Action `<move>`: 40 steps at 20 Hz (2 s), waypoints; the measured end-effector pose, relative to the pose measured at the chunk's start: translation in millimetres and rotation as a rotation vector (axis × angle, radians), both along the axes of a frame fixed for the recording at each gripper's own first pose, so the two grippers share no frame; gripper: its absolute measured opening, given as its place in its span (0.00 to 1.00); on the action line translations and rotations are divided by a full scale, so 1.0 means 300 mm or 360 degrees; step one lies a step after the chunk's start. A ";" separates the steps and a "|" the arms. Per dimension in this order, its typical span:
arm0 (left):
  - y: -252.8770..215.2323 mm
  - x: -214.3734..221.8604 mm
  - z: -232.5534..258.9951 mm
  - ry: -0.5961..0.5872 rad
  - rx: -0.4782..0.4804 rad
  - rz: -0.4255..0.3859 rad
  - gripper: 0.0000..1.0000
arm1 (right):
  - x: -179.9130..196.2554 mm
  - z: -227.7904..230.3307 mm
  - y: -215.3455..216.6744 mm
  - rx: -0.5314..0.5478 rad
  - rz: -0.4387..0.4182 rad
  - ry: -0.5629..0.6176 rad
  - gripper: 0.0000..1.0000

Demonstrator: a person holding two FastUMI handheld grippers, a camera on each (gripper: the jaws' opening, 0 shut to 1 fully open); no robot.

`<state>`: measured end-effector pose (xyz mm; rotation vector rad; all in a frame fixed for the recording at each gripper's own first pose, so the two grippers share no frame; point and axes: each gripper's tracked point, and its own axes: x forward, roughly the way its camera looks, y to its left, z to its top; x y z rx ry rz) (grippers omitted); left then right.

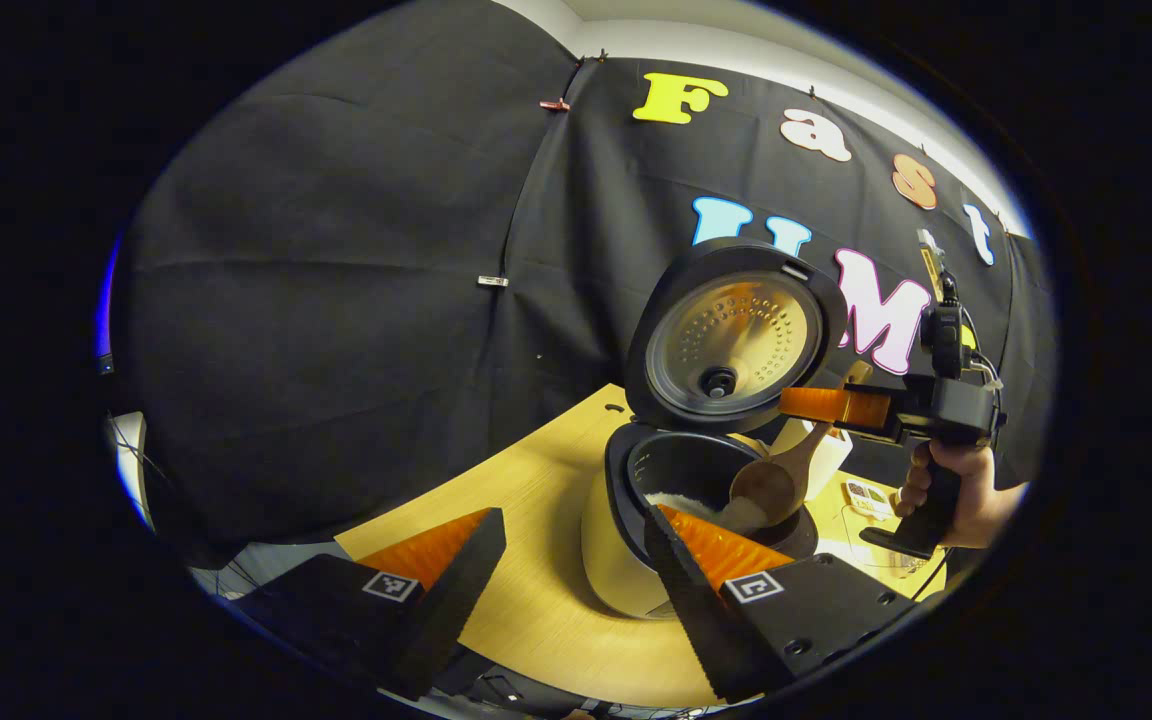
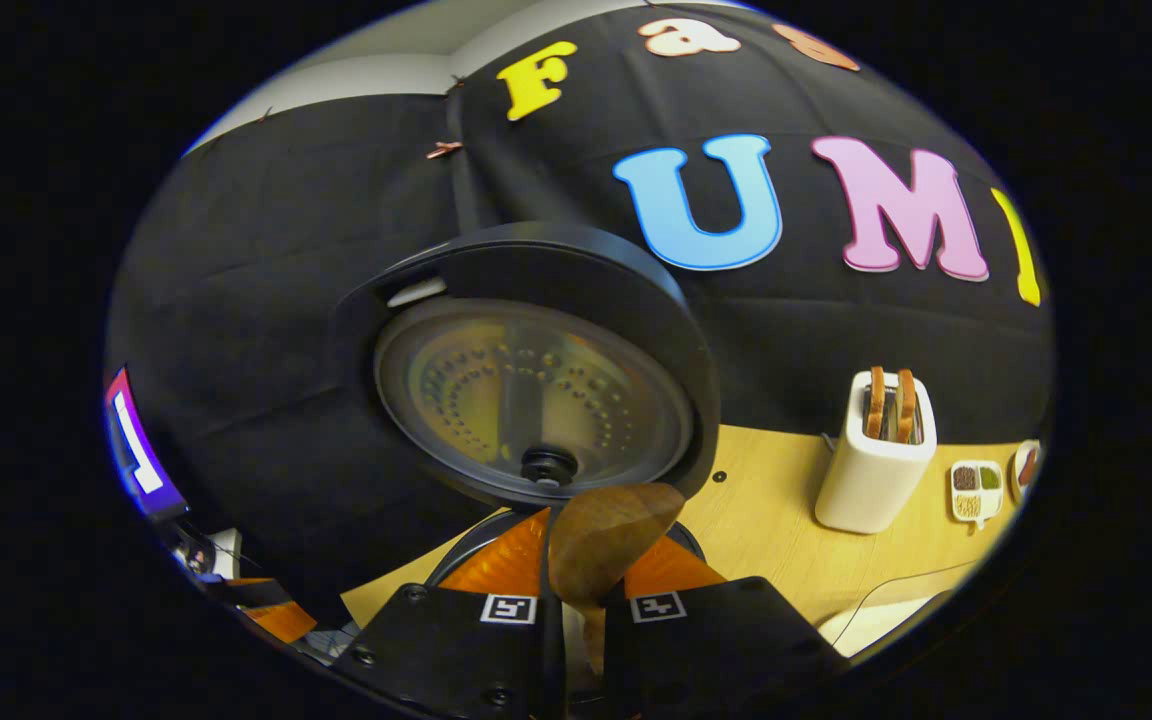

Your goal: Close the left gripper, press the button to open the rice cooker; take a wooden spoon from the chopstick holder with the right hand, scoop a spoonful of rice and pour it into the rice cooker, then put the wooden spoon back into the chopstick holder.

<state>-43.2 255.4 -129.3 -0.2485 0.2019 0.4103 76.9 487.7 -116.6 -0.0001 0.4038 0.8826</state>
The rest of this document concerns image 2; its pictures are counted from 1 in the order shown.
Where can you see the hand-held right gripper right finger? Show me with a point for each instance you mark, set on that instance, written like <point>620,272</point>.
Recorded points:
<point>726,645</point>

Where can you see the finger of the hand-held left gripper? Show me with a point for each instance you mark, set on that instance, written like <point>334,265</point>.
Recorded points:
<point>281,618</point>

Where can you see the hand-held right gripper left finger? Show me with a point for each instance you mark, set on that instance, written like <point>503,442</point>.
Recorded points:
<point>436,645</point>

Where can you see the wooden spoon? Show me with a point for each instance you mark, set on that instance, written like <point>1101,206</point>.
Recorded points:
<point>606,540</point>

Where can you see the dark lidded silver rice cooker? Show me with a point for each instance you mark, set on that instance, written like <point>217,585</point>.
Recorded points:
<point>536,260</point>

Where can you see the glowing purple screen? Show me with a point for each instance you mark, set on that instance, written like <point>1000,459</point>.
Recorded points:
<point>141,450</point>

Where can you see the white toaster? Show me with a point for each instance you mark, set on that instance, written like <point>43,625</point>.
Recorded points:
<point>871,490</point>

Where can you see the black backdrop cloth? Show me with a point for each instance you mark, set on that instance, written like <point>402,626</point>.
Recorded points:
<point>236,300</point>

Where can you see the toast bread slice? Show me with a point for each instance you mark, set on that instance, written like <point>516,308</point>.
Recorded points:
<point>906,405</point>
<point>876,400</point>

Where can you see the white divided bean dish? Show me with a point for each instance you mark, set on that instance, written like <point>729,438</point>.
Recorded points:
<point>976,490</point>

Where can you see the white round plate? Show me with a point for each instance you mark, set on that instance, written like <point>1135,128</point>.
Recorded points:
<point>1016,480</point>

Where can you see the red meat piece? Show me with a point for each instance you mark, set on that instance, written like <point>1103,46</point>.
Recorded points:
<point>1028,467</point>

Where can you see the copper cloth clip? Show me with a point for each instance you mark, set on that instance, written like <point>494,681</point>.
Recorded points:
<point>443,150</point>

